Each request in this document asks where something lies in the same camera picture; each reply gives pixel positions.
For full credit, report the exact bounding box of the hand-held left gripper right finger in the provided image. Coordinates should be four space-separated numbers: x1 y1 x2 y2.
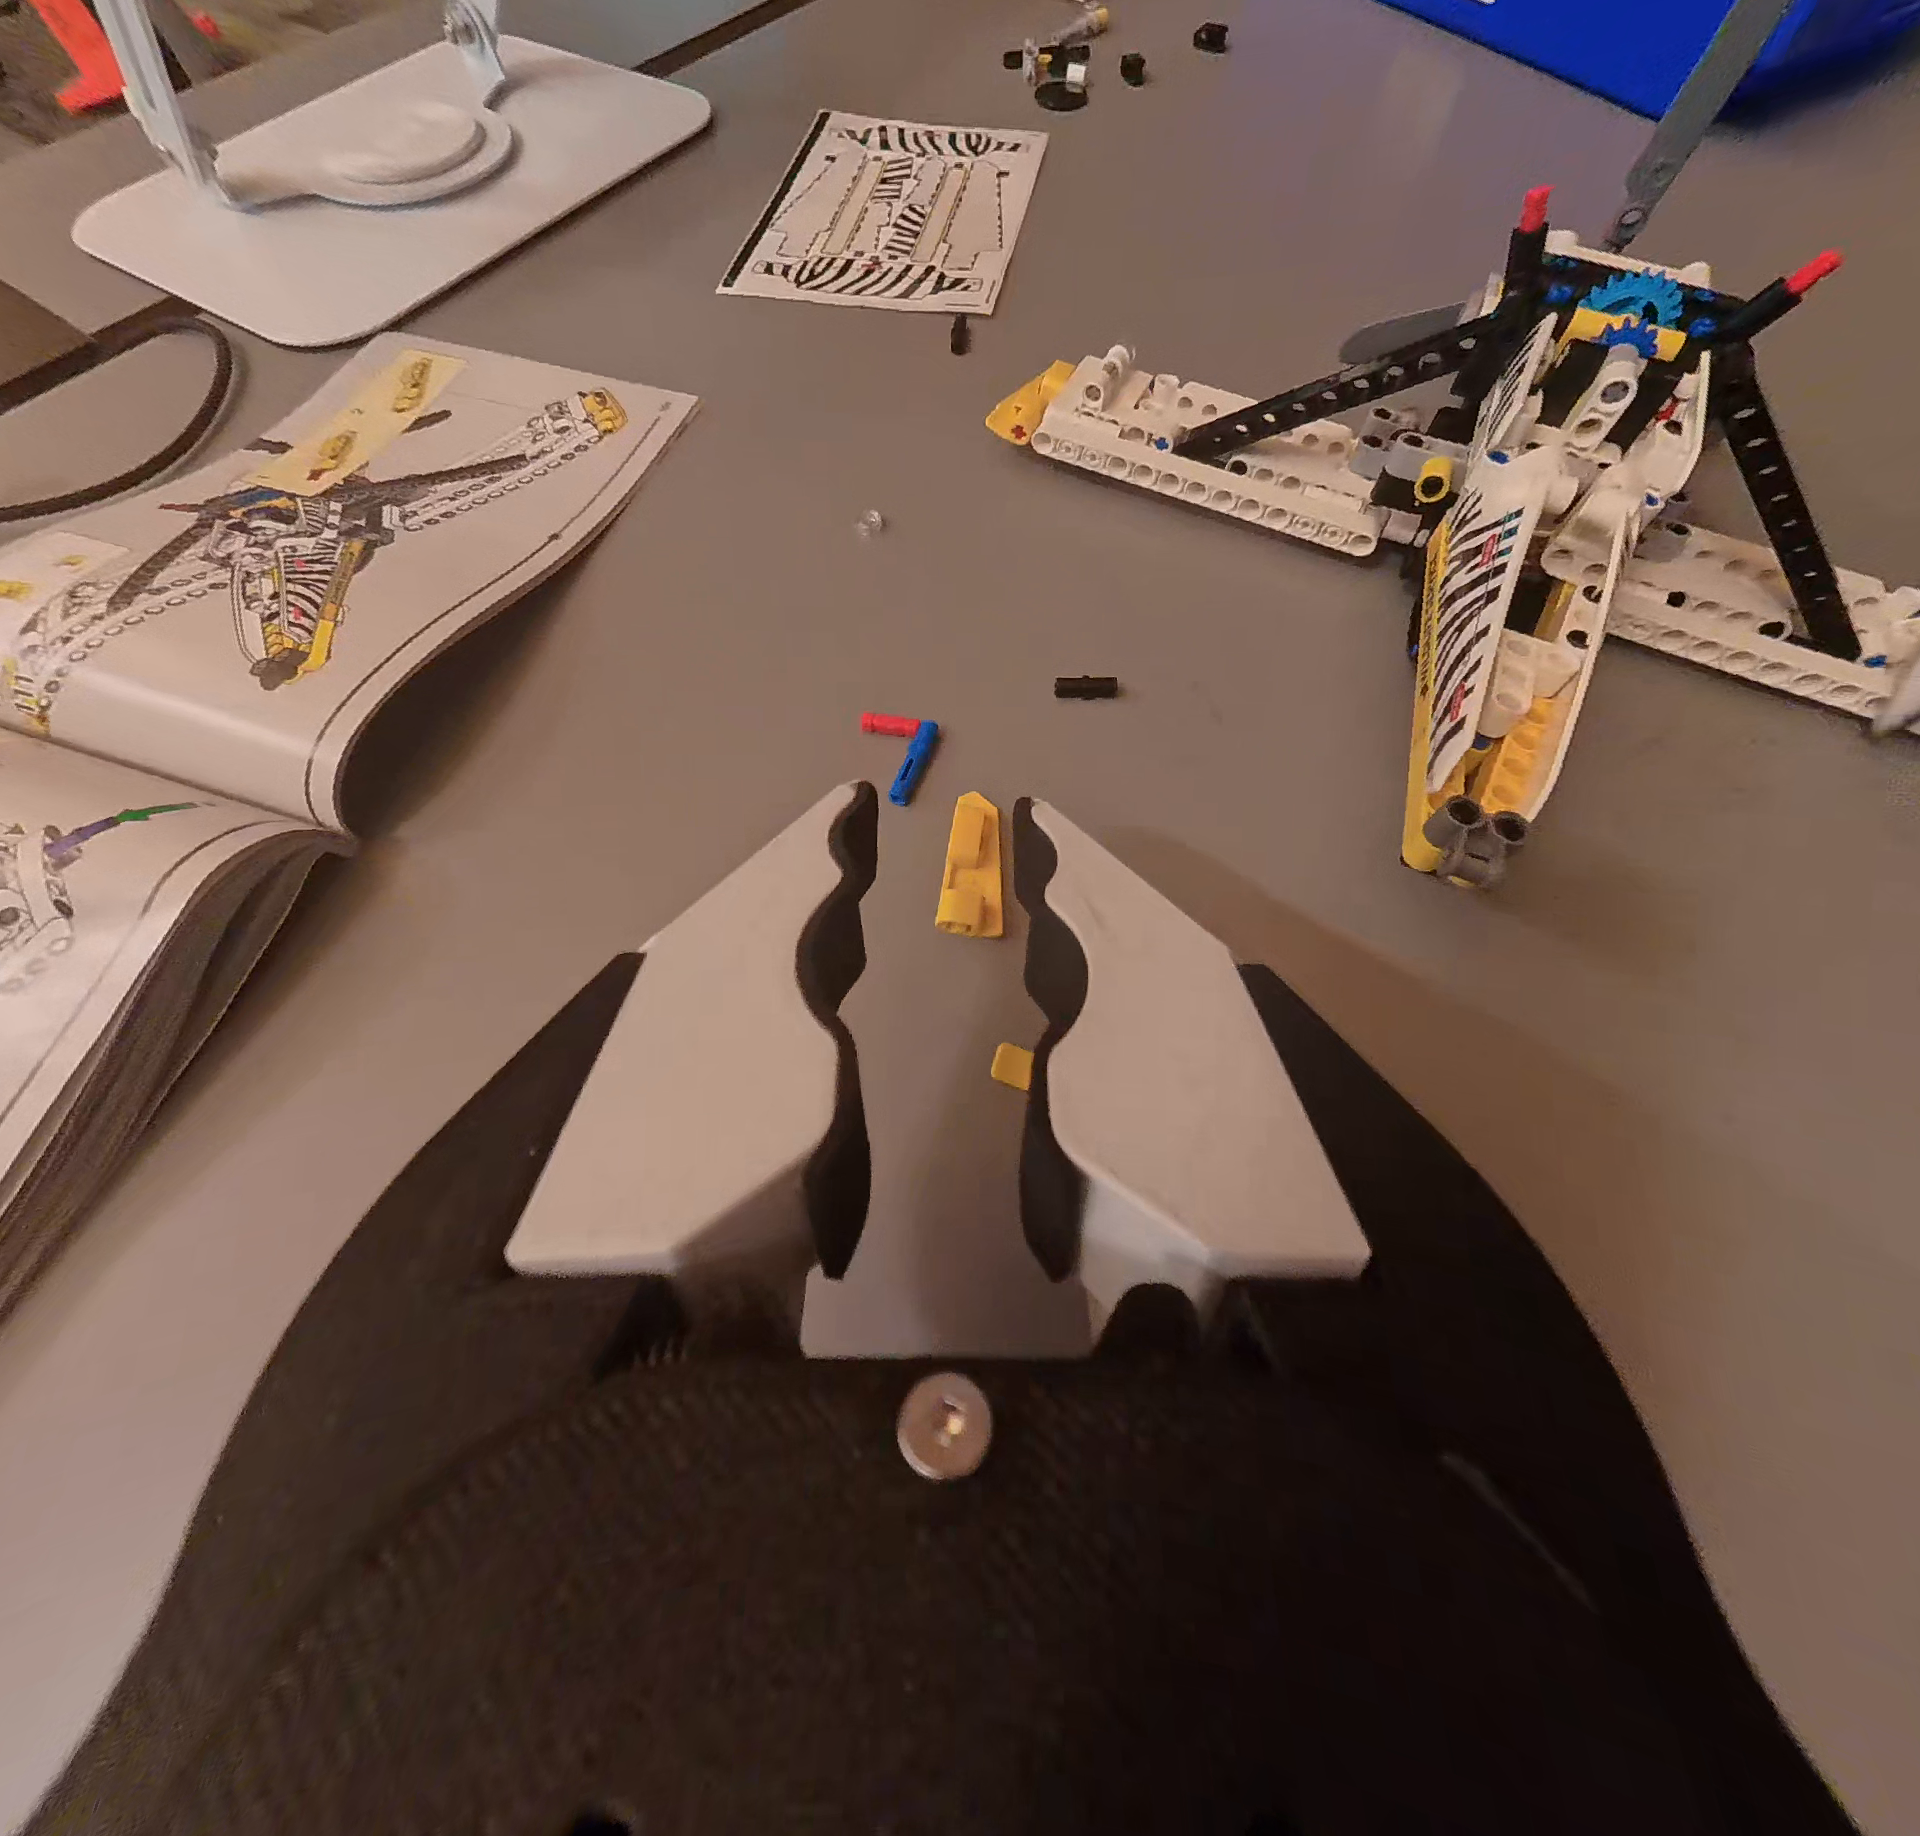
1011 795 1374 1308

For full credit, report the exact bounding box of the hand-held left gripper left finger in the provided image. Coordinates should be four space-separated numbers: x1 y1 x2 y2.
505 779 886 1285

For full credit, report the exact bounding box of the yellow lego wing tip piece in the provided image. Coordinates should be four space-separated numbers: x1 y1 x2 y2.
937 791 1005 941

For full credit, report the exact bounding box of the zebra striped lego plane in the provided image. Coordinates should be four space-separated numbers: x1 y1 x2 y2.
987 0 1920 894

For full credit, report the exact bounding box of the lego instruction booklet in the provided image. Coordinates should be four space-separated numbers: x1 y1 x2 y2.
0 331 700 1313

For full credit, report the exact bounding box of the zebra sticker sheet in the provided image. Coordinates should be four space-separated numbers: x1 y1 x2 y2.
718 107 1050 314

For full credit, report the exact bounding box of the white desk stand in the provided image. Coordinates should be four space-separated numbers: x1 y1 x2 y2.
51 0 715 353

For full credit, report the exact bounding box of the blue box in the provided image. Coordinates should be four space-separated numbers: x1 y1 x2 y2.
1263 0 1920 121

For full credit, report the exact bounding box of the orange floor stand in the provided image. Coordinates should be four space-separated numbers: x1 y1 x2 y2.
0 0 219 116

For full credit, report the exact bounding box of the black cable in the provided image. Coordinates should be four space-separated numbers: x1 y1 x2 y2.
0 312 239 525

